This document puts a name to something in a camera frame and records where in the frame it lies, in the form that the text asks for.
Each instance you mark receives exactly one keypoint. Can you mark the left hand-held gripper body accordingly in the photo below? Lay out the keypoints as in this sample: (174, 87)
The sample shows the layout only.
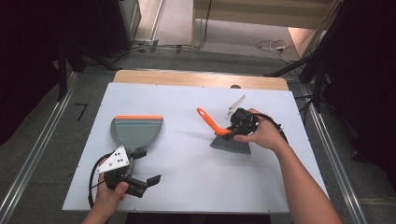
(116, 160)

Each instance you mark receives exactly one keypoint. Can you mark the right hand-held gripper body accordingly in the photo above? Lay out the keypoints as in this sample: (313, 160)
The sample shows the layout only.
(246, 123)

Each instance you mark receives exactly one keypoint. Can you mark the grey dustpan with orange edge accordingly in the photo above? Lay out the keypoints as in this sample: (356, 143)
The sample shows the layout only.
(137, 133)

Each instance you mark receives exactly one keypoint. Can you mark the person's right hand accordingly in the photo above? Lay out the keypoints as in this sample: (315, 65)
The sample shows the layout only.
(264, 133)

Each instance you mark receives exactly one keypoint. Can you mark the person's left hand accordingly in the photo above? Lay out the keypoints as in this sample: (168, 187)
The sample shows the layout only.
(109, 199)

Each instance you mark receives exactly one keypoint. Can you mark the wooden table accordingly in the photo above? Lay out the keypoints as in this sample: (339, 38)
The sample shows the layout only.
(193, 79)

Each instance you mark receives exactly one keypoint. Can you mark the black metal stand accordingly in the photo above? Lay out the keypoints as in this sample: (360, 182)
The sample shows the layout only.
(62, 71)
(317, 62)

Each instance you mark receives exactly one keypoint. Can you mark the light wooden panel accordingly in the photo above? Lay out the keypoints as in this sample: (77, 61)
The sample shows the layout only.
(302, 39)

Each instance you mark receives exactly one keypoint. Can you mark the beige furniture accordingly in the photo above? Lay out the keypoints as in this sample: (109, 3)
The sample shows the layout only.
(264, 12)

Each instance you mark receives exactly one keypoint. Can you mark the dark curtain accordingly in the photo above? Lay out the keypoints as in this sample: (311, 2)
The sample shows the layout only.
(28, 62)
(370, 77)

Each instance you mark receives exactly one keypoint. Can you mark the grey cabinet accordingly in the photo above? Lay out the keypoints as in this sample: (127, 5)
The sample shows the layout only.
(129, 18)

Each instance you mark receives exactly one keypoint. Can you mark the aluminium floor rail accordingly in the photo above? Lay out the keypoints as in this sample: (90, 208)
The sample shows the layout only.
(336, 161)
(34, 155)

